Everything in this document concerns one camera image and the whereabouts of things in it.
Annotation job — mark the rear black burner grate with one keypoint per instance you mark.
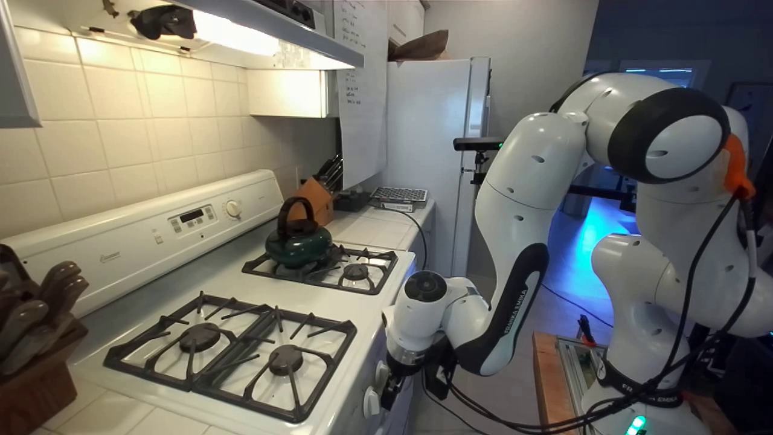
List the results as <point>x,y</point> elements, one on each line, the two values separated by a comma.
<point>348,269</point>

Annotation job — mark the dark green kettle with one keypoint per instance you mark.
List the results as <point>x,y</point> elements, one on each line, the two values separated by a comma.
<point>299,237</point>

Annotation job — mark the wooden knife block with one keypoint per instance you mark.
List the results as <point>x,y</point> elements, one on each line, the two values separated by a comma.
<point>322,188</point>
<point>38,335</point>

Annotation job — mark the white refrigerator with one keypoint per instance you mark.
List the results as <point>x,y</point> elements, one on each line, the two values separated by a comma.
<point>429,107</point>

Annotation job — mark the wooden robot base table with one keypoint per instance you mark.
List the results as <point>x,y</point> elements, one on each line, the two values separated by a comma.
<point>558,376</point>

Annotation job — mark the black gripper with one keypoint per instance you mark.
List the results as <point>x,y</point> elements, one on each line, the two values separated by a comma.
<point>395,382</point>

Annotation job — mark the near wooden knife block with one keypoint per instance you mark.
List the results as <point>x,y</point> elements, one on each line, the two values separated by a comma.
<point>38,335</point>

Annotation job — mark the front black burner grate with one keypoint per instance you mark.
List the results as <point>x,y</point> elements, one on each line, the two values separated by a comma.
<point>252,356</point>

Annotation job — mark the black camera on hood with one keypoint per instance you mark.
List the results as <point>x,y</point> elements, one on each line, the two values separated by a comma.
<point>155,23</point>

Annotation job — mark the range hood with light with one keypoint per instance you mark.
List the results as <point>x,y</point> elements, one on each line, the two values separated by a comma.
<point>284,34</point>

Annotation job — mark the far wooden knife block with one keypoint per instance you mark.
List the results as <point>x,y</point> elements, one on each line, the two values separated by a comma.
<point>322,188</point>

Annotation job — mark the white stove knob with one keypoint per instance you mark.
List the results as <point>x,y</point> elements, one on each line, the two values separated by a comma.
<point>381,376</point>
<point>371,405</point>

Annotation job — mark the white gas stove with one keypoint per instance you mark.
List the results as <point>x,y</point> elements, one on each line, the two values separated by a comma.
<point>150,259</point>

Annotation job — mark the black burner grate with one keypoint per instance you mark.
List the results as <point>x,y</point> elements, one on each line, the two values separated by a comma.
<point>348,269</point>
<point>252,356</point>

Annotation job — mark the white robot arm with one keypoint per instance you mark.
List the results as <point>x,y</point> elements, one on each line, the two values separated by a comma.
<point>689,261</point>

